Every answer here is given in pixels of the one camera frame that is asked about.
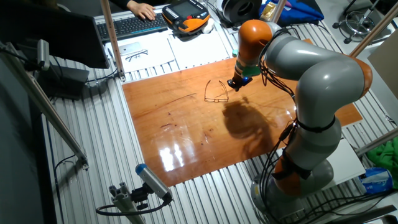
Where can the grey camera with blue end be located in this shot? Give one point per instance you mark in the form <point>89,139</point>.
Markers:
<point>154,182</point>

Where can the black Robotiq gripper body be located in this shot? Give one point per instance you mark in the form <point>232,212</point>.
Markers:
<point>243,81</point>

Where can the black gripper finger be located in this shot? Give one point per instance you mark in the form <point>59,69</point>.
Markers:
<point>237,88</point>
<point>230,83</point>

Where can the orange black teach pendant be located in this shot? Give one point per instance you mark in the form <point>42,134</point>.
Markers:
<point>186,15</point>

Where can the black keyboard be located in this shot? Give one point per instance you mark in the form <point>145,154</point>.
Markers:
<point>133,28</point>

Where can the gold wrapped packet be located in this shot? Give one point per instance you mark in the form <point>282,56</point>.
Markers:
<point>267,11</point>

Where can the black framed glasses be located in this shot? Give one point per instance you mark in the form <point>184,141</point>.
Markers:
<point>136,55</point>

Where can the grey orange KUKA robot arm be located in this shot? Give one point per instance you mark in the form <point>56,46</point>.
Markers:
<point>323,84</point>

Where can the orange-brown wooden board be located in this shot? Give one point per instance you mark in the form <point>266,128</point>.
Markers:
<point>174,124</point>

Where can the white paper sheet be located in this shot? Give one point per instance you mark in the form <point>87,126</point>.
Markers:
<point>155,56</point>
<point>199,49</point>

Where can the blue cloth bag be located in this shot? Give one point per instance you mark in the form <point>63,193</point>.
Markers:
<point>301,11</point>

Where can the metal stool base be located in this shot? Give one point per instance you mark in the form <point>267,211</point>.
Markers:
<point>357,25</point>

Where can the short aluminium profile stand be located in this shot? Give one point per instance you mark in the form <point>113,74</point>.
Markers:
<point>124,202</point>

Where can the upright aluminium frame post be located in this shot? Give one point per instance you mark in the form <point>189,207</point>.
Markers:
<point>112,37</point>

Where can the cardboard sheet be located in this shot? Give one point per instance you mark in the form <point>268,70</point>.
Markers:
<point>387,62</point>

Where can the blue tissue pack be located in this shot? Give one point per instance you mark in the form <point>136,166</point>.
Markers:
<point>376,180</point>

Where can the white flat plate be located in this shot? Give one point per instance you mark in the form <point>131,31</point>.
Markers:
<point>348,165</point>

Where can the dark sleeved forearm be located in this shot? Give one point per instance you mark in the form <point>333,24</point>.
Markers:
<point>119,3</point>

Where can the brown framed glasses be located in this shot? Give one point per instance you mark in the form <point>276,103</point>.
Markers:
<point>216,100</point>

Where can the low aluminium frame beam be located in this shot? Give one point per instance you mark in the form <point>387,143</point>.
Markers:
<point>376,143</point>

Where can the white computer mouse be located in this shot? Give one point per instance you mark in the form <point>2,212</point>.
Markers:
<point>208,26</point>

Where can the black box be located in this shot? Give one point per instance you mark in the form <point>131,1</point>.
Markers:
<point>62,81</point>

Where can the person's hand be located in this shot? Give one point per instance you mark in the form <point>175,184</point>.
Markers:
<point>143,9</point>

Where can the long aluminium frame beam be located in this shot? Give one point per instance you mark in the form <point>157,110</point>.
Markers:
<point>46,105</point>

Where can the black monitor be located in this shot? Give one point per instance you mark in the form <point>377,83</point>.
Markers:
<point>62,34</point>

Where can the slanted aluminium frame post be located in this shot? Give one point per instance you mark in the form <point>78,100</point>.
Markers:
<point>373,31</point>

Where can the green cloth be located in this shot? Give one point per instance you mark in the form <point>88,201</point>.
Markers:
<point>385,155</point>

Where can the slim aluminium frame post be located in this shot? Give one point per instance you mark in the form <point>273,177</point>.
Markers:
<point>279,9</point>

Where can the grey camera on frame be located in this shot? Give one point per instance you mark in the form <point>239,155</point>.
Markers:
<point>43,54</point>

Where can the silver smartphone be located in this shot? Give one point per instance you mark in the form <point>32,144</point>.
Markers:
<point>130,48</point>

